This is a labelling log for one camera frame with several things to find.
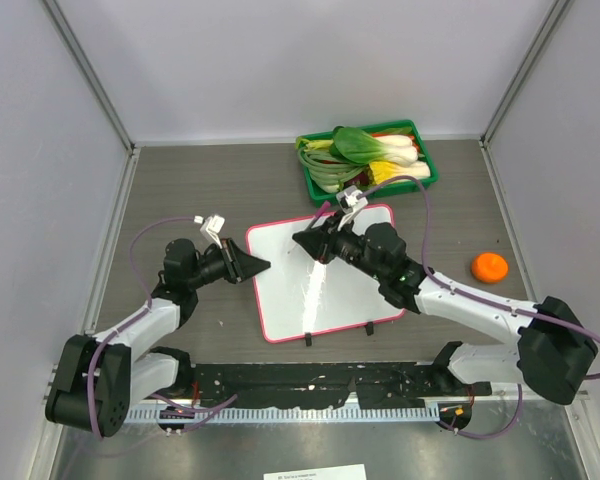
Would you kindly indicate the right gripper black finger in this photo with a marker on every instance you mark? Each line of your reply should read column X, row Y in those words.
column 323, row 231
column 312, row 243

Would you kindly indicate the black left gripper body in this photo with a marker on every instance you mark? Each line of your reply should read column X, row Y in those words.
column 230, row 261

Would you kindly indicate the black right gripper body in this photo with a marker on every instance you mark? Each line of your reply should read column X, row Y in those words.
column 332, row 244

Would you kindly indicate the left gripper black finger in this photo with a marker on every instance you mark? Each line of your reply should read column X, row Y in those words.
column 236, row 252
column 249, row 266

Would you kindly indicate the magenta capped whiteboard marker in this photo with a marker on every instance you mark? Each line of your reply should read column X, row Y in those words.
column 319, row 213

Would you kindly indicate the pink framed whiteboard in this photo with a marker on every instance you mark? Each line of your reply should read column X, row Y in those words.
column 298, row 296

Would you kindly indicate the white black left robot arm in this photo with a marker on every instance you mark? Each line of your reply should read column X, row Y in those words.
column 100, row 377

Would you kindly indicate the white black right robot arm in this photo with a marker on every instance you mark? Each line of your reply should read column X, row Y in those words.
column 539, row 345

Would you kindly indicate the green plastic tray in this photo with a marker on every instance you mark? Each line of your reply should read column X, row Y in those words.
column 389, row 188

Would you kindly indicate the green long beans bundle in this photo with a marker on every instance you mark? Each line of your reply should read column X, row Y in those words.
column 326, row 167

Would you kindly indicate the yellow leaf cabbage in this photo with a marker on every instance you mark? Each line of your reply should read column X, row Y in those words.
column 383, row 171

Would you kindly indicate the green bok choy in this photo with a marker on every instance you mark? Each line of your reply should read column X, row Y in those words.
column 360, row 148

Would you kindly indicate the red chili pepper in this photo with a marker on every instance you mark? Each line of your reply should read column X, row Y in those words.
column 396, row 140

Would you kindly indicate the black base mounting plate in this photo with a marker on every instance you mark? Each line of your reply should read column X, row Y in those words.
column 319, row 386

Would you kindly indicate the orange ball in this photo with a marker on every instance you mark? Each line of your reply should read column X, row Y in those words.
column 489, row 268

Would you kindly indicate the white paper label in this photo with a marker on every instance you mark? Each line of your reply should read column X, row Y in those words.
column 347, row 472

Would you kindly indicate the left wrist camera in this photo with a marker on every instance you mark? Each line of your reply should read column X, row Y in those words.
column 210, row 227

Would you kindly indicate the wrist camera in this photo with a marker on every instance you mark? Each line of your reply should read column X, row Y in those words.
column 210, row 227
column 352, row 202

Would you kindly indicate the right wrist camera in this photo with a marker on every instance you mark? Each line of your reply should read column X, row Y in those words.
column 352, row 202

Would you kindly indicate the grey slotted cable duct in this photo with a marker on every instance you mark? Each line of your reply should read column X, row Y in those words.
column 158, row 413

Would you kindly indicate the left aluminium frame post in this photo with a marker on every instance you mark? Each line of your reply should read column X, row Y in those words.
column 73, row 45

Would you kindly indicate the aluminium frame post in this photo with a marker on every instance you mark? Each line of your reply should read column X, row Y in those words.
column 541, row 40
column 73, row 45

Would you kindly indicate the right aluminium frame post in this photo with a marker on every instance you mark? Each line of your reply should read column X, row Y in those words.
column 541, row 40

